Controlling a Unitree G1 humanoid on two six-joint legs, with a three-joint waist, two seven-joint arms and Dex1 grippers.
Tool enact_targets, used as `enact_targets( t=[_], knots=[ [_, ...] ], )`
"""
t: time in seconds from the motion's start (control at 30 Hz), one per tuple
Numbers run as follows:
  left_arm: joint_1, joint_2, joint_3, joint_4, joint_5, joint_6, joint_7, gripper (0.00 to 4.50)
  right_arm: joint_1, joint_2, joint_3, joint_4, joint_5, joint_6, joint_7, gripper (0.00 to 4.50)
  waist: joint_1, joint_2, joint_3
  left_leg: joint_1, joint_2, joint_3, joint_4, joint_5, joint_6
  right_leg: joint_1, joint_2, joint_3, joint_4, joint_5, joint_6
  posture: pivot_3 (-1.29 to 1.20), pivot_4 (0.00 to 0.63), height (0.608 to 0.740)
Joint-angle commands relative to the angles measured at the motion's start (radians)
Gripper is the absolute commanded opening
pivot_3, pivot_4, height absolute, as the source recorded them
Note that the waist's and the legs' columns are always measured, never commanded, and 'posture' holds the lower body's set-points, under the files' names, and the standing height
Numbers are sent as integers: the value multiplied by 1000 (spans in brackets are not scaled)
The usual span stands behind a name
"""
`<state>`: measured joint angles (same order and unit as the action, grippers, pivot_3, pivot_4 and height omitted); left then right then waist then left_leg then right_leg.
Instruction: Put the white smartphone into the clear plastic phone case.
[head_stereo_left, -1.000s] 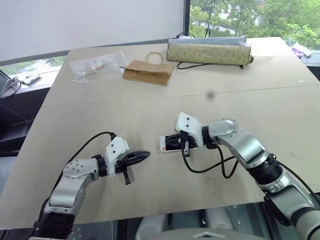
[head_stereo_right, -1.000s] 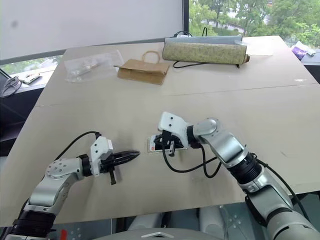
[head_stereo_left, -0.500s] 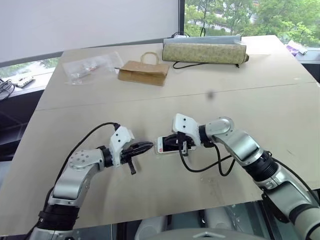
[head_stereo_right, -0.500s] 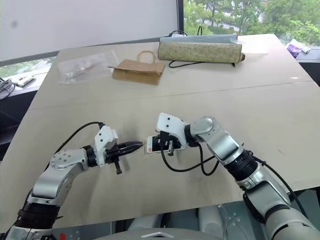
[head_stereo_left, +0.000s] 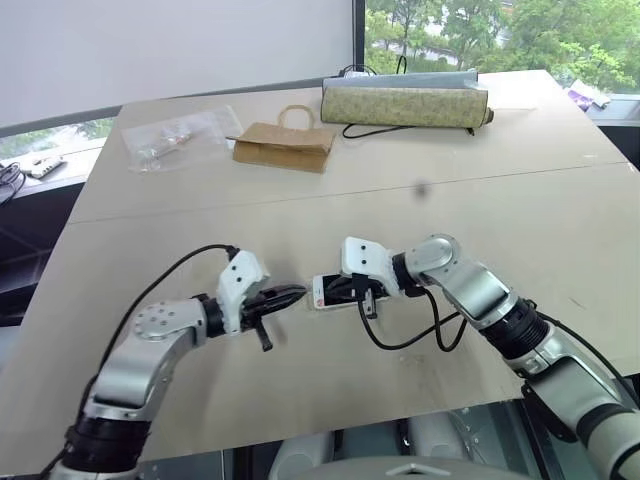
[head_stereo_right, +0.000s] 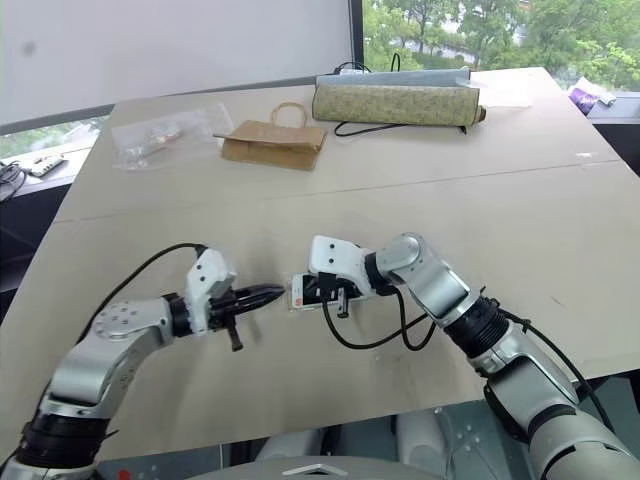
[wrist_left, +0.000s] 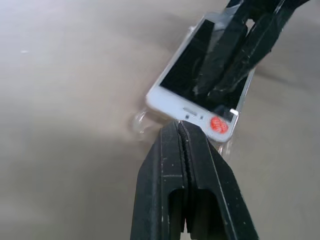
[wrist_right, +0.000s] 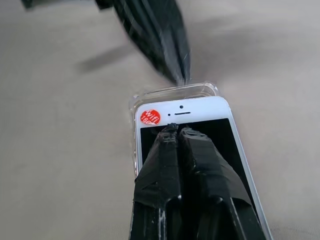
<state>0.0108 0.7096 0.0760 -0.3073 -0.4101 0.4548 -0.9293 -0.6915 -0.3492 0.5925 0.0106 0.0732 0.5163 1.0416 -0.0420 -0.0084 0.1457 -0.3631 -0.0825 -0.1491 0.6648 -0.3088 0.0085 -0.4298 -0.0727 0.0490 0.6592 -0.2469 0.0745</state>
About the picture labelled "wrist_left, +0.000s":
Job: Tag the white smartphone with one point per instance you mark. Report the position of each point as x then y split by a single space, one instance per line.
175 100

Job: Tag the round orange sticker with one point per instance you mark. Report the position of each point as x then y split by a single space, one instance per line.
219 124

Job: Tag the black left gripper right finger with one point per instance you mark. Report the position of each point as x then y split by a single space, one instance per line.
215 185

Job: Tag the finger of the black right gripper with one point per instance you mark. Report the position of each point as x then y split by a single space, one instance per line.
225 50
265 37

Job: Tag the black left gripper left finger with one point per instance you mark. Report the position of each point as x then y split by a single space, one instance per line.
157 180

